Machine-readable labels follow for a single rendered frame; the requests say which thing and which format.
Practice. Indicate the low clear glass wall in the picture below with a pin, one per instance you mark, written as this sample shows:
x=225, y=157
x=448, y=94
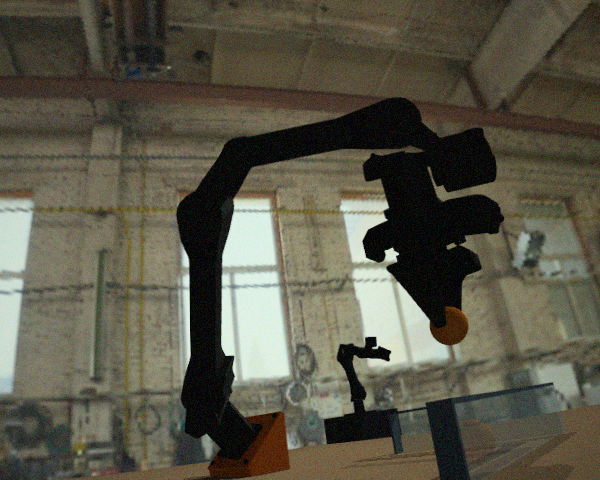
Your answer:
x=496, y=431

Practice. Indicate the blue l-shaped wall top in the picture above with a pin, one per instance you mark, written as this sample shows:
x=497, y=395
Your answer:
x=446, y=435

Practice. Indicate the orange ball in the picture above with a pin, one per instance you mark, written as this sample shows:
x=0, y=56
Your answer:
x=455, y=330

